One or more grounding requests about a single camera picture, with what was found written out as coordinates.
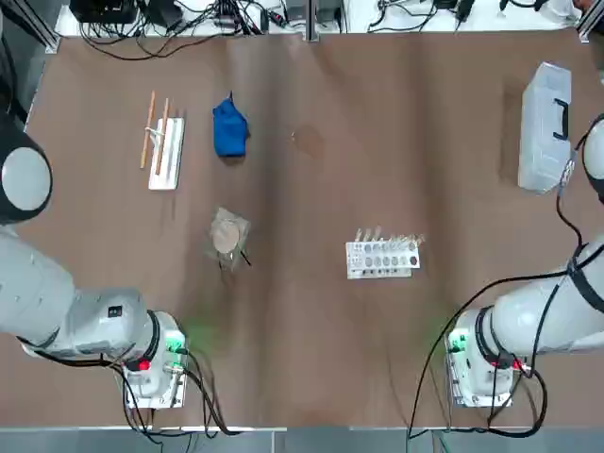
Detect crumpled clear bag, brown disc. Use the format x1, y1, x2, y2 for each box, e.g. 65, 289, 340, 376
203, 206, 254, 273

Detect blue rag with loop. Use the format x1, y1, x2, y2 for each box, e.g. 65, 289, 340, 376
211, 92, 251, 159

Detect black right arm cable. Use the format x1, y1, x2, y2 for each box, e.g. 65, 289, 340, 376
407, 186, 586, 439

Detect black loose cable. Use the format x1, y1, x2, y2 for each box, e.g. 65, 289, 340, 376
77, 18, 227, 62

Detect white rag rack, wooden rods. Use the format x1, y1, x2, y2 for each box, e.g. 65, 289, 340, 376
139, 91, 186, 192

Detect black electronics box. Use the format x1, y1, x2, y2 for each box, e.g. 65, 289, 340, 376
70, 0, 137, 25

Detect white holder with drill bits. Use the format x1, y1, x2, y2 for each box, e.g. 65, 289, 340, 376
345, 226, 426, 280

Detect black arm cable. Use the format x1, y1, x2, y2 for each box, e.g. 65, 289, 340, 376
101, 349, 289, 436
407, 186, 586, 439

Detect clear plastic box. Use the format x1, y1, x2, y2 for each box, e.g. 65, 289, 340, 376
517, 61, 578, 194

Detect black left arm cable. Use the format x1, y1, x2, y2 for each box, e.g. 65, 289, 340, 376
101, 349, 289, 436

